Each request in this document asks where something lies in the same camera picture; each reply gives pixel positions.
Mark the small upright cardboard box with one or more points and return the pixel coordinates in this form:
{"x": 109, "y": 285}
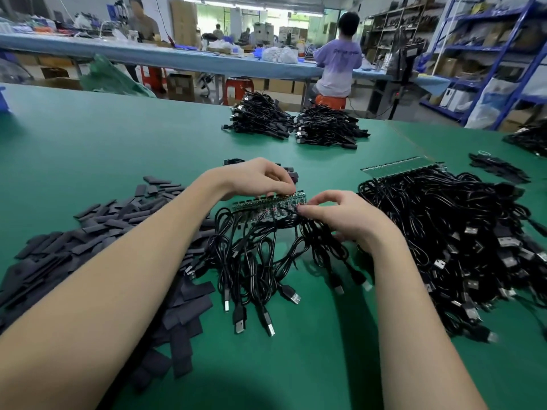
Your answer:
{"x": 181, "y": 86}

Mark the green plastic bag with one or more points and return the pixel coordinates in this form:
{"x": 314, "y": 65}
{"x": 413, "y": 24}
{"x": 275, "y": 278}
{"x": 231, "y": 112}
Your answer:
{"x": 115, "y": 79}

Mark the open cardboard box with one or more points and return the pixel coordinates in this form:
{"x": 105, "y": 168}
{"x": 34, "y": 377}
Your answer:
{"x": 60, "y": 83}

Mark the person's right hand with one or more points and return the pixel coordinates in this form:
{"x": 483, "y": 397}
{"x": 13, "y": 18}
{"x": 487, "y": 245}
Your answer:
{"x": 350, "y": 219}

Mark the person's right forearm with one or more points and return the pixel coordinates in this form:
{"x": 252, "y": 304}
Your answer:
{"x": 427, "y": 337}

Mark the orange plastic stool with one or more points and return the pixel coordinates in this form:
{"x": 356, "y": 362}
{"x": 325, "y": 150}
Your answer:
{"x": 332, "y": 102}

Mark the long blue work table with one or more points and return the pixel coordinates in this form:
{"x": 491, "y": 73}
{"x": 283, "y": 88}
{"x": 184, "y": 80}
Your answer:
{"x": 128, "y": 53}

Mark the dark storage shelf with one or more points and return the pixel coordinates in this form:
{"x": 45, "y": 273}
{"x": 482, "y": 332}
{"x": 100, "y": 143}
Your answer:
{"x": 389, "y": 25}

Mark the person's left hand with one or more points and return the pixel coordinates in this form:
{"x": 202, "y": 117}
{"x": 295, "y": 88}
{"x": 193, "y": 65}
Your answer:
{"x": 252, "y": 176}

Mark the blue metal shelving rack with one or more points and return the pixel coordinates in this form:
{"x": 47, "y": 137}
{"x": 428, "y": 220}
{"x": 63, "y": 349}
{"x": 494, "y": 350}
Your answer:
{"x": 513, "y": 10}

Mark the person's left forearm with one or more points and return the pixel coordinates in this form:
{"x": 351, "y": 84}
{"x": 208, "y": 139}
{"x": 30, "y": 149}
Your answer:
{"x": 102, "y": 303}

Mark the blue plastic bin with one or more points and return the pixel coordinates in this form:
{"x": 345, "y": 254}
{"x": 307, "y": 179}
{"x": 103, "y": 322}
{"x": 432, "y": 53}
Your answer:
{"x": 3, "y": 100}

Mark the white plastic bag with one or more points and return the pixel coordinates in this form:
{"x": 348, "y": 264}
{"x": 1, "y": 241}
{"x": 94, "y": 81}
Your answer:
{"x": 483, "y": 117}

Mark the black tripod stand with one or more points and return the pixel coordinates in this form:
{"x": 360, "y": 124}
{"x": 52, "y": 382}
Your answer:
{"x": 408, "y": 55}

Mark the brown cardboard box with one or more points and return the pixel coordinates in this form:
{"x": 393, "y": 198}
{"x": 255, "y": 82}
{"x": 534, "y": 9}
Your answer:
{"x": 280, "y": 86}

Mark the pile of black sleeve strips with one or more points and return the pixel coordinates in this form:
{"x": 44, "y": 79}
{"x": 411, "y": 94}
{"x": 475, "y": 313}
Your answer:
{"x": 51, "y": 260}

